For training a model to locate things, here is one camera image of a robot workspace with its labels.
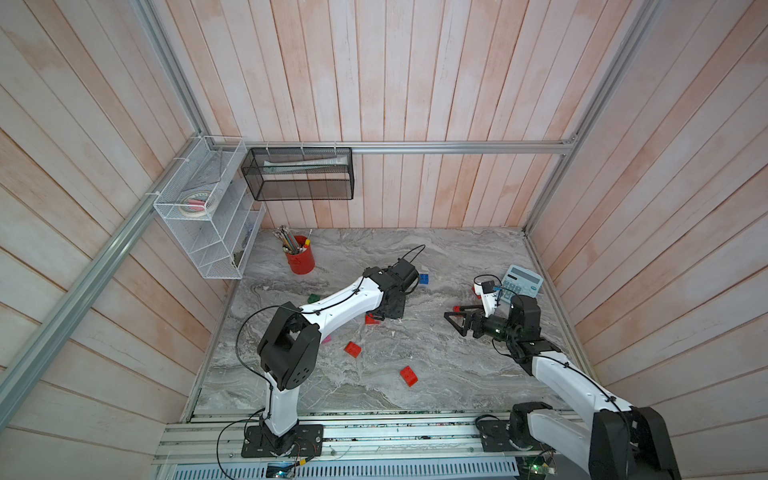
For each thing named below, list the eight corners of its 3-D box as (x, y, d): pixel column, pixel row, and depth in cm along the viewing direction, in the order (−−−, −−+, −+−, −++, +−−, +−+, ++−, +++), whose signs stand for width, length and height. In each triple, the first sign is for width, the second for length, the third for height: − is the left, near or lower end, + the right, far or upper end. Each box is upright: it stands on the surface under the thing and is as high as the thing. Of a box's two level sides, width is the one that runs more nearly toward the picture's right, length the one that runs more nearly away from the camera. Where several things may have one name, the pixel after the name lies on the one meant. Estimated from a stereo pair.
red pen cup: (292, 272, 109) (284, 251, 99) (303, 255, 114) (297, 234, 105) (307, 277, 107) (301, 256, 98) (318, 260, 113) (313, 238, 103)
